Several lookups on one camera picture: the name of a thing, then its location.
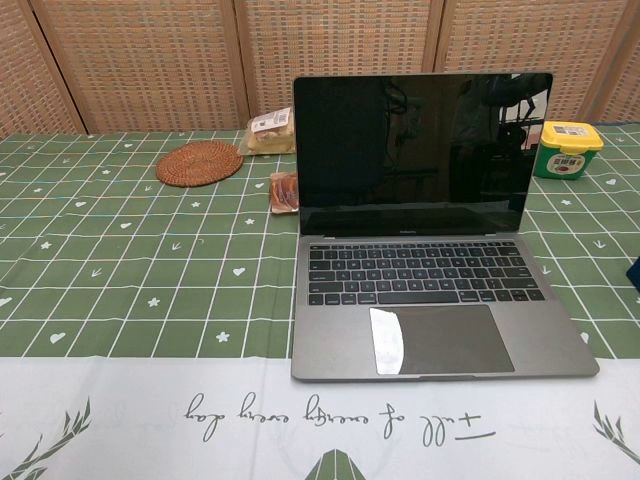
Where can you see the silver grey laptop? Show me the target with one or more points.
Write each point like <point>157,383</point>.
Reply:
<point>430,345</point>

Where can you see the orange sauce spout pouch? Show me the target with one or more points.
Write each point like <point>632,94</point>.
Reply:
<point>286,192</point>

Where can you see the packaged bread in clear wrap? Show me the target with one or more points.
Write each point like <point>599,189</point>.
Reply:
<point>267,135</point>

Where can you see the round woven rattan coaster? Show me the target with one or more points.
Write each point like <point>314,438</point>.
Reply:
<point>200,162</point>

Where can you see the green checkered tablecloth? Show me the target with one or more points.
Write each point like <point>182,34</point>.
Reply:
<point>125,280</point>

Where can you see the woven bamboo screen panel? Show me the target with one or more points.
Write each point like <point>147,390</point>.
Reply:
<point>140,65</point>
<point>20,75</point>
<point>340,40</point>
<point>630,90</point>
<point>525,35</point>

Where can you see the green tub with yellow lid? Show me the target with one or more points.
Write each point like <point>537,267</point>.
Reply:
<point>567,155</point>

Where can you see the dark blue printed box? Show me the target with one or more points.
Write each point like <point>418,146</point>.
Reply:
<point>634,275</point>

